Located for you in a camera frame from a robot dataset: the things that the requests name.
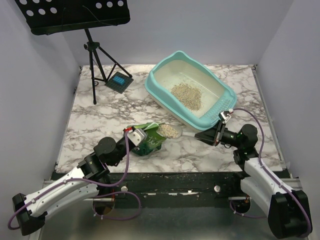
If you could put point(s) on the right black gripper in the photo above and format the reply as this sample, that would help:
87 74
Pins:
216 135

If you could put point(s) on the green litter bag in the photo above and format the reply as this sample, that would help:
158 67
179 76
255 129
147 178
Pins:
153 141

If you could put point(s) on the clear plastic scoop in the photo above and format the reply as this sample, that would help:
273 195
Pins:
169 131

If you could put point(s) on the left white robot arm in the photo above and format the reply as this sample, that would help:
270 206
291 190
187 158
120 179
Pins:
89 179

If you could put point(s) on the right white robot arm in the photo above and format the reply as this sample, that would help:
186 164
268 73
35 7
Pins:
287 210

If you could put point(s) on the litter pile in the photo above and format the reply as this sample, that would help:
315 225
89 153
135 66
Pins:
189 96

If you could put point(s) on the teal white litter box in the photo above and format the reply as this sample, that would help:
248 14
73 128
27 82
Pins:
180 68

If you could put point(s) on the dark lego baseplate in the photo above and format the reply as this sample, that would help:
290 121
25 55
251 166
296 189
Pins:
118 88

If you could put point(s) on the blue lego brick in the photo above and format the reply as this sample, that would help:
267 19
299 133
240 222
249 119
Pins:
119 80

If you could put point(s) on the black music stand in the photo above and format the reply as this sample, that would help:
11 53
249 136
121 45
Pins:
47 17

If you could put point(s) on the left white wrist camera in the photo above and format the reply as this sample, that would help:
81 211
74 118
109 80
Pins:
135 135

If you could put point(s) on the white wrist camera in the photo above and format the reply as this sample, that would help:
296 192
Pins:
135 135
226 115

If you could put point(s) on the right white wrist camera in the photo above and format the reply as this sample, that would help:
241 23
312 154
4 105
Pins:
226 115

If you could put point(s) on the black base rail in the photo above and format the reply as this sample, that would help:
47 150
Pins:
176 190

